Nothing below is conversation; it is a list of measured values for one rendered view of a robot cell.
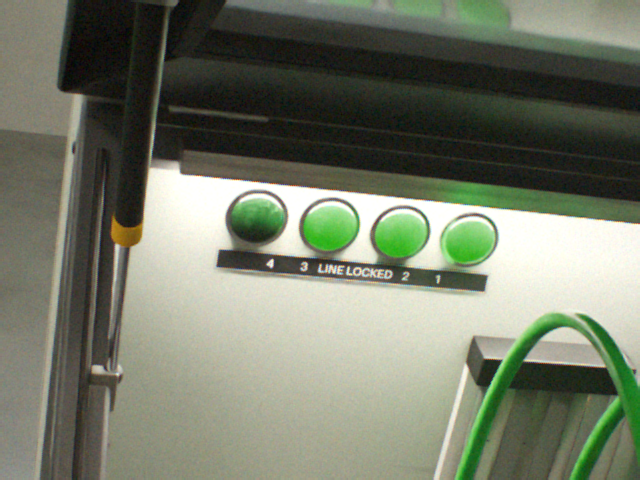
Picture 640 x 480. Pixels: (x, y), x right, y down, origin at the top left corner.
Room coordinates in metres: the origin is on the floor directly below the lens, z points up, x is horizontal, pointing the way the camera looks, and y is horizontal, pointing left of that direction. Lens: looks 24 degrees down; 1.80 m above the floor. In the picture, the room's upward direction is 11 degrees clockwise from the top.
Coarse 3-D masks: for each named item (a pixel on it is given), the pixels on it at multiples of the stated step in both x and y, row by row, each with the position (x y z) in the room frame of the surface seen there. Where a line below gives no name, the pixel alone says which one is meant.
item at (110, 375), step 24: (144, 24) 0.64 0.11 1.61; (144, 48) 0.64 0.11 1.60; (144, 72) 0.65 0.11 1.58; (144, 96) 0.66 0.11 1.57; (144, 120) 0.67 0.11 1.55; (144, 144) 0.68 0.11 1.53; (120, 168) 0.69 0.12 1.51; (144, 168) 0.69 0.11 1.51; (120, 192) 0.70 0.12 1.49; (144, 192) 0.70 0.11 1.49; (120, 216) 0.70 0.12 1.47; (144, 216) 0.72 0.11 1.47; (120, 240) 0.71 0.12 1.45; (120, 264) 0.73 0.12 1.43; (120, 288) 0.74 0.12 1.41; (120, 312) 0.75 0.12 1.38; (120, 336) 0.77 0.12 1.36; (96, 384) 0.78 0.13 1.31
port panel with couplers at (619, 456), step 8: (624, 424) 1.04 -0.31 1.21; (624, 432) 1.04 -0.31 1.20; (624, 440) 1.04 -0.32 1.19; (632, 440) 1.05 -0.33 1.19; (616, 448) 1.04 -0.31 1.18; (624, 448) 1.04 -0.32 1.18; (632, 448) 1.05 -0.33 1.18; (616, 456) 1.04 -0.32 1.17; (624, 456) 1.04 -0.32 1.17; (632, 456) 1.05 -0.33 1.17; (616, 464) 1.04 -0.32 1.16; (624, 464) 1.05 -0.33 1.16; (632, 464) 1.05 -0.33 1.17; (608, 472) 1.04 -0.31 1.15; (616, 472) 1.04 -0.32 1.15; (624, 472) 1.05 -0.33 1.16; (632, 472) 1.05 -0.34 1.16
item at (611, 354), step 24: (552, 312) 0.84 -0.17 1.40; (576, 312) 0.81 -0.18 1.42; (528, 336) 0.87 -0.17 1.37; (600, 336) 0.76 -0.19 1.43; (504, 360) 0.90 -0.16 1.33; (624, 360) 0.74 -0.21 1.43; (504, 384) 0.90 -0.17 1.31; (624, 384) 0.72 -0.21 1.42; (480, 408) 0.92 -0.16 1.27; (624, 408) 0.70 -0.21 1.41; (480, 432) 0.91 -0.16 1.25
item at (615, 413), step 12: (612, 408) 0.87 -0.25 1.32; (600, 420) 0.89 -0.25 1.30; (612, 420) 0.87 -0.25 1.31; (600, 432) 0.88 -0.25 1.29; (612, 432) 0.88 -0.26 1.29; (588, 444) 0.89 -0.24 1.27; (600, 444) 0.89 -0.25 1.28; (588, 456) 0.89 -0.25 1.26; (576, 468) 0.90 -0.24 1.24; (588, 468) 0.89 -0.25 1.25
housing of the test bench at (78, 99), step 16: (80, 96) 0.97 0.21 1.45; (96, 96) 0.96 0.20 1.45; (80, 112) 0.96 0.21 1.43; (368, 128) 1.02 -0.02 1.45; (496, 144) 1.04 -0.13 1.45; (624, 160) 1.07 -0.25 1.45; (64, 176) 1.20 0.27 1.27; (64, 192) 1.15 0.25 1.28; (64, 208) 1.08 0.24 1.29; (64, 224) 0.98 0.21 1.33; (48, 320) 1.20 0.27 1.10; (48, 336) 1.18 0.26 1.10; (48, 352) 1.10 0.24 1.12; (48, 368) 1.04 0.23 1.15; (48, 384) 0.97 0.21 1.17
